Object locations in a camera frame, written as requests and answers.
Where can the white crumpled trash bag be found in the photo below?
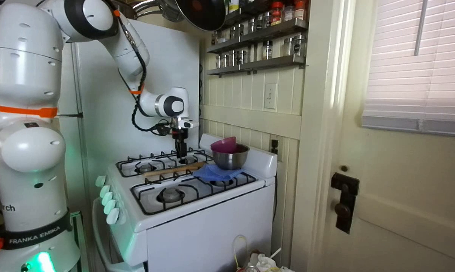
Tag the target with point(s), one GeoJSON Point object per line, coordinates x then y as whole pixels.
{"type": "Point", "coordinates": [266, 264]}

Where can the window with white blinds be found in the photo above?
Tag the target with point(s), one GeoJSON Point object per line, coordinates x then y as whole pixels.
{"type": "Point", "coordinates": [417, 76]}

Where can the silver metal bowl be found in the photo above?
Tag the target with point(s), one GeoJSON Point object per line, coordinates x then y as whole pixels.
{"type": "Point", "coordinates": [231, 161]}

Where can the red lid spice jar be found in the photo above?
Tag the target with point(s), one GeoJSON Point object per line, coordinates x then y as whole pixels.
{"type": "Point", "coordinates": [276, 13]}
{"type": "Point", "coordinates": [299, 10]}

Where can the black stove burner grate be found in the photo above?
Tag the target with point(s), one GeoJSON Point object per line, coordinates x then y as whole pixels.
{"type": "Point", "coordinates": [158, 163]}
{"type": "Point", "coordinates": [196, 188]}

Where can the cream door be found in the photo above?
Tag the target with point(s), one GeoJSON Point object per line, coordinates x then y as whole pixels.
{"type": "Point", "coordinates": [412, 202]}

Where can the black wall device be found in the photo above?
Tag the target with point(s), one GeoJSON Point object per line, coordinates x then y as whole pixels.
{"type": "Point", "coordinates": [273, 146]}

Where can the white gas stove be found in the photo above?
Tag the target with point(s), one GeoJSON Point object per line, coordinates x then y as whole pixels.
{"type": "Point", "coordinates": [211, 232]}

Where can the blue cloth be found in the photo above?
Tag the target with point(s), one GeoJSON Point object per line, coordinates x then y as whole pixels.
{"type": "Point", "coordinates": [211, 175]}

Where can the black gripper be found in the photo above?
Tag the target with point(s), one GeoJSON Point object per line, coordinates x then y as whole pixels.
{"type": "Point", "coordinates": [181, 135]}

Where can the white stove knob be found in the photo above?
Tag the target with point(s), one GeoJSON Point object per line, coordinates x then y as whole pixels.
{"type": "Point", "coordinates": [111, 217]}
{"type": "Point", "coordinates": [108, 208]}
{"type": "Point", "coordinates": [99, 181]}
{"type": "Point", "coordinates": [104, 191]}
{"type": "Point", "coordinates": [107, 199]}

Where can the wooden spatula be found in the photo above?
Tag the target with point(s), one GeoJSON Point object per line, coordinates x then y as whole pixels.
{"type": "Point", "coordinates": [173, 170]}

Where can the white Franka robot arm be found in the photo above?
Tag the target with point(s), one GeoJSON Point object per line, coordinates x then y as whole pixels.
{"type": "Point", "coordinates": [24, 152]}

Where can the purple plastic bowl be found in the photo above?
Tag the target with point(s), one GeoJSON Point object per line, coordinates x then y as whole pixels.
{"type": "Point", "coordinates": [222, 146]}

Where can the grey hanging pot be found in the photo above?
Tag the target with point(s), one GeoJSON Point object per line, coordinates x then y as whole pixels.
{"type": "Point", "coordinates": [145, 8]}

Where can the black door lock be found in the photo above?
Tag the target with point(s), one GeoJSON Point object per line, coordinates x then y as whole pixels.
{"type": "Point", "coordinates": [344, 202]}

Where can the metal wall spice rack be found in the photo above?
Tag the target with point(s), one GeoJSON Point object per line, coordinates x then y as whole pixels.
{"type": "Point", "coordinates": [258, 64]}

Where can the black frying pan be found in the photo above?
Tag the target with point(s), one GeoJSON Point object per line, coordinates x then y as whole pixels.
{"type": "Point", "coordinates": [205, 13]}

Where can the cream wall light switch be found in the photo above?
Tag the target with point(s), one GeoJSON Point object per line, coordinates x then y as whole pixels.
{"type": "Point", "coordinates": [269, 96]}

